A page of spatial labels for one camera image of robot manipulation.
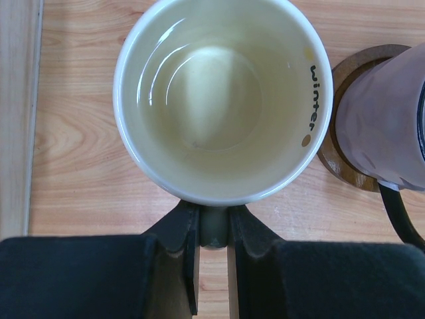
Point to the purple cup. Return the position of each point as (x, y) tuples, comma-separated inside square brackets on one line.
[(379, 127)]

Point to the cream yellow mug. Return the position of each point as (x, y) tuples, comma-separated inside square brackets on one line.
[(222, 103)]

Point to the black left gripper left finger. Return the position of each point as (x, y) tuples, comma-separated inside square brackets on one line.
[(151, 275)]

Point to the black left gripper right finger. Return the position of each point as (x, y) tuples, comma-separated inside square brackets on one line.
[(270, 277)]

